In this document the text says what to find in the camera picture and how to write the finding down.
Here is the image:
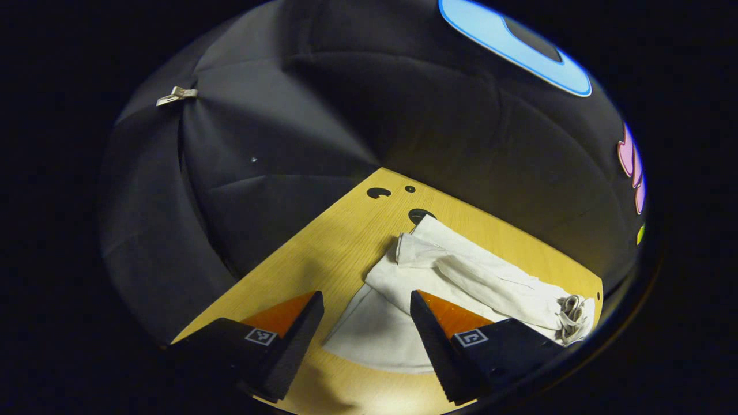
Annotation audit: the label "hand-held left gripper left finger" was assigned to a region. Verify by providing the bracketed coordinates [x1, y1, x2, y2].
[170, 291, 325, 403]

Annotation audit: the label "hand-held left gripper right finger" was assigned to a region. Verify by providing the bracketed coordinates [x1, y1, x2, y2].
[411, 290, 568, 405]

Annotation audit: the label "white jeans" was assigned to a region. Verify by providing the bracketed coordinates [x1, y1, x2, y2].
[322, 215, 596, 374]

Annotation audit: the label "black backdrop cloth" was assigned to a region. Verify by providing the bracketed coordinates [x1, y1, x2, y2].
[98, 0, 647, 346]

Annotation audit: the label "silver metal clip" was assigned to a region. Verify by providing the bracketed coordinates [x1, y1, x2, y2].
[156, 86, 198, 107]

